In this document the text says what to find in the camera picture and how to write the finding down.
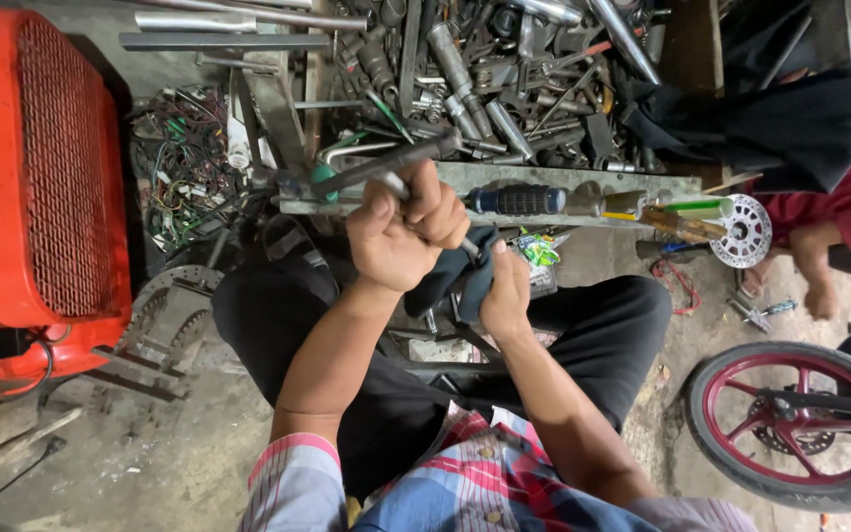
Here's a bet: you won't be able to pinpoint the person's left hand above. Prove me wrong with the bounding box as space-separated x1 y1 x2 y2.
346 159 472 295

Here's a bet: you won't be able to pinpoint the person's right hand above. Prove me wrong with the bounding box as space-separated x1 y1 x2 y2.
479 238 534 344

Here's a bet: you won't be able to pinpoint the silver metal rod tool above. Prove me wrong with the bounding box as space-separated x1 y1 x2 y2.
380 171 483 261

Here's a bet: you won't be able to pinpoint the dark blue cloth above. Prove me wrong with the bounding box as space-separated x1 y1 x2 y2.
405 225 502 324

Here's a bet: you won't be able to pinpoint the dark metal bar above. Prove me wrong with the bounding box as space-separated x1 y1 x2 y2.
311 133 465 199

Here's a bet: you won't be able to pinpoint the green snack wrapper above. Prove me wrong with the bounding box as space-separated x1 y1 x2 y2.
513 228 570 268

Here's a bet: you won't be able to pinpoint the heap of metal tools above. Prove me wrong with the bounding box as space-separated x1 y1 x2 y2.
306 0 692 174

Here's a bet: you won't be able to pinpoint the black sandal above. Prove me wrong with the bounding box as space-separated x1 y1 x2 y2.
259 214 332 276

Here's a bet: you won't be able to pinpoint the black trousers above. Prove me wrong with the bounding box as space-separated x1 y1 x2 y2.
211 255 674 499

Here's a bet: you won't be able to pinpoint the bundle of steel pipes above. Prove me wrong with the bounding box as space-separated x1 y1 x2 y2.
119 0 369 75

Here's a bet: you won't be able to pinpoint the plaid shirt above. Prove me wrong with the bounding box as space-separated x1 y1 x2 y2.
241 402 759 532

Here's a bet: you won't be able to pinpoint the rusty sprocket disc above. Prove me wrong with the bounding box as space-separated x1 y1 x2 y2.
117 265 226 372

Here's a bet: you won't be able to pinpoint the silver brake disc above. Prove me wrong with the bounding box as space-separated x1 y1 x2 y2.
710 194 774 270

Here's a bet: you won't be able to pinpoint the black garment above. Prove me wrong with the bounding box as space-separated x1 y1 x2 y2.
614 66 851 195

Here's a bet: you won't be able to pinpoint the motorcycle wheel with red rim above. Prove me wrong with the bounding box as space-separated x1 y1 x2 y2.
684 340 851 515

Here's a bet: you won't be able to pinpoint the orange machine with mesh guard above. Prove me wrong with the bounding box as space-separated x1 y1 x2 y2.
0 6 133 379

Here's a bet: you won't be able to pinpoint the wooden planks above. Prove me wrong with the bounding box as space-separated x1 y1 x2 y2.
0 405 84 495

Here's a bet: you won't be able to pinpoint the blue black screwdriver handle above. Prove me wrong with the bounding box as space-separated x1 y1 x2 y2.
467 185 568 217

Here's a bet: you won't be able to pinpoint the grey metal tray rail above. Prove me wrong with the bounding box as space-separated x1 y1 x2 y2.
278 161 704 230

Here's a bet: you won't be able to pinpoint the black metal frame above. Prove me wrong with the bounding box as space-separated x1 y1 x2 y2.
381 294 523 393

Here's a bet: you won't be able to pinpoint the wooden handle tool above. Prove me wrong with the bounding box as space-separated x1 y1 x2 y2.
640 207 729 245

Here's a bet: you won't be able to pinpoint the tangle of coloured wires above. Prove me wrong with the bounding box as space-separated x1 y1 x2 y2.
129 85 251 254

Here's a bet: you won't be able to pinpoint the red wire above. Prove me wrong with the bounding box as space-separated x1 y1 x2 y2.
650 259 702 316

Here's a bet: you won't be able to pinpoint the green yellow handle screwdriver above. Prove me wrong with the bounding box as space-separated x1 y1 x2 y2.
603 196 735 223

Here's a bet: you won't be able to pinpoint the small blue handle tool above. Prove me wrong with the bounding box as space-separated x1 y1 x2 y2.
727 292 799 335

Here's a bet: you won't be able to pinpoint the black cable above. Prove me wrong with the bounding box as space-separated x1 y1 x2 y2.
0 436 69 520

